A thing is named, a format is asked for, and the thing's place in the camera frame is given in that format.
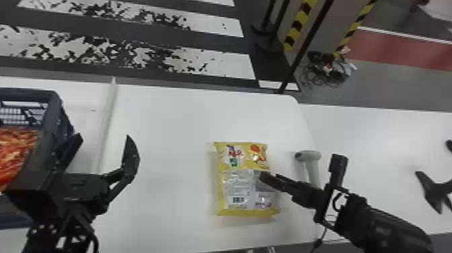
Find black floor cable bundle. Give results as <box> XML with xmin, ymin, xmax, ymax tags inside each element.
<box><xmin>299</xmin><ymin>50</ymin><xmax>351</xmax><ymax>88</ymax></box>

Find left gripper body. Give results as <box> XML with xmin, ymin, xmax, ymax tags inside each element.
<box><xmin>52</xmin><ymin>173</ymin><xmax>110</xmax><ymax>217</ymax></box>

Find red snack packet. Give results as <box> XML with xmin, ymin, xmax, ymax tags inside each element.
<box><xmin>0</xmin><ymin>127</ymin><xmax>39</xmax><ymax>192</ymax></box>

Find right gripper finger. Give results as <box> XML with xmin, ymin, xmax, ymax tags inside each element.
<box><xmin>259</xmin><ymin>170</ymin><xmax>308</xmax><ymax>201</ymax></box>

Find black basket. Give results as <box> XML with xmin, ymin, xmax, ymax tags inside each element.
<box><xmin>0</xmin><ymin>88</ymin><xmax>76</xmax><ymax>194</ymax></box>

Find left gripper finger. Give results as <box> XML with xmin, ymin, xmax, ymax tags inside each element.
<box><xmin>54</xmin><ymin>133</ymin><xmax>85</xmax><ymax>175</ymax></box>
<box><xmin>103</xmin><ymin>135</ymin><xmax>141</xmax><ymax>203</ymax></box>

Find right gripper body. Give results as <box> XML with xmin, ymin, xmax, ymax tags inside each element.
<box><xmin>291</xmin><ymin>181</ymin><xmax>328</xmax><ymax>210</ymax></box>

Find hand scanner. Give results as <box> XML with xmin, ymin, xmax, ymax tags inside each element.
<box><xmin>294</xmin><ymin>149</ymin><xmax>323</xmax><ymax>187</ymax></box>

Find yellow snack packet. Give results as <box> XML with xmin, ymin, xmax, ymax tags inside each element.
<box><xmin>213</xmin><ymin>141</ymin><xmax>280</xmax><ymax>217</ymax></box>

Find yellow black striped post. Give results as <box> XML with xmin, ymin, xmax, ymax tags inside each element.
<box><xmin>282</xmin><ymin>0</ymin><xmax>379</xmax><ymax>60</ymax></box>

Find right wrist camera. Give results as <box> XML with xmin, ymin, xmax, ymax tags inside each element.
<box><xmin>313</xmin><ymin>153</ymin><xmax>350</xmax><ymax>225</ymax></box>

